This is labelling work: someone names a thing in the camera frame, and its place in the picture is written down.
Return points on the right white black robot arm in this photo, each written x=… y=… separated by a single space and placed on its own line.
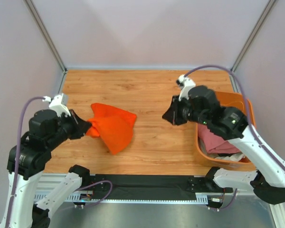
x=200 y=105

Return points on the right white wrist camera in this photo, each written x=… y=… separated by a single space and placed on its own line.
x=185 y=84

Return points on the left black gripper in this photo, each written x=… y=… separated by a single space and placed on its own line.
x=81 y=126

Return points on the aluminium rail frame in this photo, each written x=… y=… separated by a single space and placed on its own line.
x=214 y=210

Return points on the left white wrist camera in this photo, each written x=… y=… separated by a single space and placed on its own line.
x=58 y=104

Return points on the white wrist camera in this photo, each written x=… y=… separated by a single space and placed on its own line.
x=58 y=104
x=185 y=84

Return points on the orange t shirt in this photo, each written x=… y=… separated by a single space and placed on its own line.
x=113 y=125

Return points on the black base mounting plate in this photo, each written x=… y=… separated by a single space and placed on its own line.
x=156 y=187

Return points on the aluminium corner post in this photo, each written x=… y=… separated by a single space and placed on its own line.
x=44 y=32
x=254 y=32

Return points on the orange plastic basket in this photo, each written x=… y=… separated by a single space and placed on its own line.
x=225 y=99

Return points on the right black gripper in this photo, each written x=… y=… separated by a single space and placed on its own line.
x=172 y=115

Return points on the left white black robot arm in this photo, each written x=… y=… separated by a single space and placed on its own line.
x=27 y=161

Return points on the left aluminium corner post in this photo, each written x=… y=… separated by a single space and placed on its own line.
x=44 y=32

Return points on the pink t shirt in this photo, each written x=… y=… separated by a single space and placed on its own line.
x=211 y=143

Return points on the right aluminium corner post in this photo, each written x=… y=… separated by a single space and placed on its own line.
x=254 y=32

